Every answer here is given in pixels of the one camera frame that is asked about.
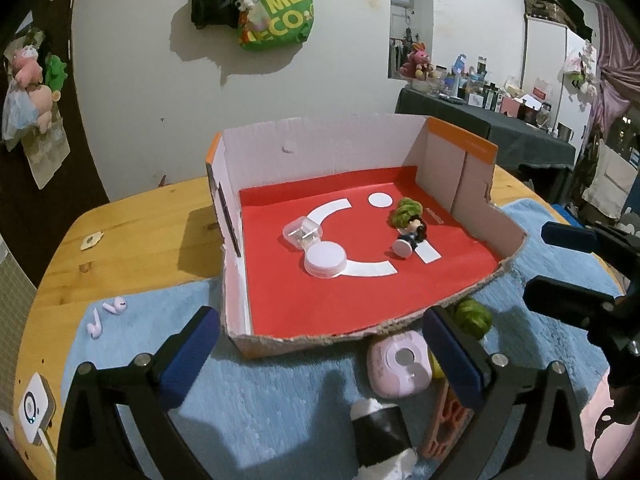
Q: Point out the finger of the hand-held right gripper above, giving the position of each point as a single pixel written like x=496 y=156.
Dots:
x=570 y=237
x=565 y=300

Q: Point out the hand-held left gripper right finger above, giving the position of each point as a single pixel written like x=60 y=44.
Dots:
x=452 y=355

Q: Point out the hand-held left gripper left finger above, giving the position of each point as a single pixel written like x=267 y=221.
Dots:
x=187 y=355

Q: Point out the pink clothes peg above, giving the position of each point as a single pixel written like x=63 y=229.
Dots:
x=442 y=430

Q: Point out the black and white cloth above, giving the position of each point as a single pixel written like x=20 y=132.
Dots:
x=380 y=430

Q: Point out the orange cardboard box red floor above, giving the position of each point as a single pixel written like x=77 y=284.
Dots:
x=350 y=310

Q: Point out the dark-haired toy figure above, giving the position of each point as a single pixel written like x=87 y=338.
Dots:
x=407 y=242

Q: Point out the white round lid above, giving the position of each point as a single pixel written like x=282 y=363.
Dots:
x=325 y=257

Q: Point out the clear plastic box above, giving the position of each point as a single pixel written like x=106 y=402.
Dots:
x=300 y=232

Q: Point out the pink round device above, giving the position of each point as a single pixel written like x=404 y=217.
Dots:
x=390 y=365

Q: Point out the white hanging cloth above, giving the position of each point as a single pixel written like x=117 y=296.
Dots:
x=607 y=180

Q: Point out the pink earbud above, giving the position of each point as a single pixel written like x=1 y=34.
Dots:
x=116 y=306

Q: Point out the white earbud pair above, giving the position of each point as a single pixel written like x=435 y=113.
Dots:
x=95 y=329

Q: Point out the pink cloth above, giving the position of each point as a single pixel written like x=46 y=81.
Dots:
x=605 y=440

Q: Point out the metal cup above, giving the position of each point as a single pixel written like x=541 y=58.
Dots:
x=565 y=131

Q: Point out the light blue fluffy mat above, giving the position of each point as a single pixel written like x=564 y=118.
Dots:
x=280 y=410

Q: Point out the side table with dark cloth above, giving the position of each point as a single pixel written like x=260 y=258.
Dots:
x=500 y=135

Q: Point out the small paper sticker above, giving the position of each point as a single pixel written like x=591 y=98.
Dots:
x=91 y=241

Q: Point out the white square device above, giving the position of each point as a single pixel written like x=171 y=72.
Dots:
x=32 y=405

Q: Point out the artificial flowers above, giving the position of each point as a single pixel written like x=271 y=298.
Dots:
x=580 y=67

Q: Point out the row of bottles and boxes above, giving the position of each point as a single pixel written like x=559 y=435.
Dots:
x=480 y=90

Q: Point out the white refrigerator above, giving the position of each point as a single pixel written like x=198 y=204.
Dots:
x=545 y=60

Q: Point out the purple curtain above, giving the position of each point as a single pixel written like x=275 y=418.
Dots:
x=617 y=50

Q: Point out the dark suitcase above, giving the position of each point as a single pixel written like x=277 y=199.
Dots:
x=555 y=7

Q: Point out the pink rabbit plush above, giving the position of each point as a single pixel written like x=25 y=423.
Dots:
x=417 y=62

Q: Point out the pink plush toy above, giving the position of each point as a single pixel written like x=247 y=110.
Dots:
x=40 y=102

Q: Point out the clear plastic bag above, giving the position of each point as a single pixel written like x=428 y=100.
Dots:
x=15 y=117

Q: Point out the green plush toy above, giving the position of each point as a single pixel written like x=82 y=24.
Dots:
x=55 y=72

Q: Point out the pink pig plush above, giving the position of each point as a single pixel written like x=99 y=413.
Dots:
x=27 y=65

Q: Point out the green shopping bag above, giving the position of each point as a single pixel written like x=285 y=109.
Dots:
x=280 y=15

